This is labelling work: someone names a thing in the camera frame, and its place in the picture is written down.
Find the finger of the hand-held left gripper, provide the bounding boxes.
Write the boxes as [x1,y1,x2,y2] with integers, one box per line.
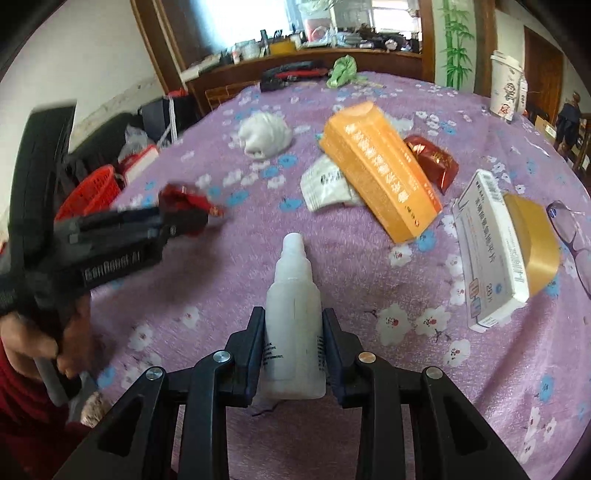
[71,206,209,251]

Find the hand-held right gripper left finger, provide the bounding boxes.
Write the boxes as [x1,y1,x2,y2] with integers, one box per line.
[53,306,267,480]

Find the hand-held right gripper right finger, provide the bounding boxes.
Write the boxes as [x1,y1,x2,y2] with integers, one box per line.
[322,308,532,480]

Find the white plastic spray bottle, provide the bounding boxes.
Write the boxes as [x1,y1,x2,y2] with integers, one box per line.
[255,233,328,400]

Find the red plastic mesh basket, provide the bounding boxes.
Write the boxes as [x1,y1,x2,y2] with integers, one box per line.
[54,165,122,222]

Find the red wrapper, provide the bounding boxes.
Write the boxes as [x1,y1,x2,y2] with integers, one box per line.
[159,184,227,236]

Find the person's left forearm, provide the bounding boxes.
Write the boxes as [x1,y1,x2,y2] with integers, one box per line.
[0,342,112,480]

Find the person's left hand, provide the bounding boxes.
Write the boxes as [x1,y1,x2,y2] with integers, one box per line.
[0,294,94,378]

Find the white and red box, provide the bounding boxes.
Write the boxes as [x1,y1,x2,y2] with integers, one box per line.
[119,145,160,183]

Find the black sofa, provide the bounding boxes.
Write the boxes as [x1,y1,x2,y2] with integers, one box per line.
[69,111,144,176]

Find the purple floral tablecloth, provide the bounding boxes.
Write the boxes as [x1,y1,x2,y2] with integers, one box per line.
[90,71,591,480]

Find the clear plastic bag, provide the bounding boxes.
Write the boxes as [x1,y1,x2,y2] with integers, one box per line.
[117,127,148,160]

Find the white crumpled wad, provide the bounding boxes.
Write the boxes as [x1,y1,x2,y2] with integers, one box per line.
[238,112,294,159]

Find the beige fluffy garment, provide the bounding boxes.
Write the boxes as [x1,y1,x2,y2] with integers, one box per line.
[81,391,112,425]

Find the white printed sachet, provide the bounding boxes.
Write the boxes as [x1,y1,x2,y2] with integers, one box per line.
[300,154,365,213]

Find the white medicine box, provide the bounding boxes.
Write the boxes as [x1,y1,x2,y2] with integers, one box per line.
[451,169,529,333]

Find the orange cardboard box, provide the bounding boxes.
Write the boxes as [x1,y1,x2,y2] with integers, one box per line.
[320,102,444,244]

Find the black and red tool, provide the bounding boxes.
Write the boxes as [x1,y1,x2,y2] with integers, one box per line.
[259,61,329,92]

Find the red foil packet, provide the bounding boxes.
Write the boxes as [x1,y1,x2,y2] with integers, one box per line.
[403,135,459,195]

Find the yellow tape roll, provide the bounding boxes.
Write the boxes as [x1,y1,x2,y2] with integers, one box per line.
[502,193,561,298]

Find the green plastic cup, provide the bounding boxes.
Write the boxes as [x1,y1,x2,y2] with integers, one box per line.
[326,55,368,89]

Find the dark-framed eyeglasses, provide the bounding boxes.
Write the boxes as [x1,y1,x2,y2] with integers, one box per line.
[546,200,591,296]

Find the pile of household clutter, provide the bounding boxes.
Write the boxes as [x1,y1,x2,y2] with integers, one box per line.
[222,14,423,63]

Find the white plastic bucket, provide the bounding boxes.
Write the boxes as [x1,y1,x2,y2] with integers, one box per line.
[489,50,529,121]

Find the wooden door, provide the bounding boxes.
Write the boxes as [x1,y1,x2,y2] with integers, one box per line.
[524,25,566,125]

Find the green bamboo wall decal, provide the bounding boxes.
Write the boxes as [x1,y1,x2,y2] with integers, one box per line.
[436,0,476,88]

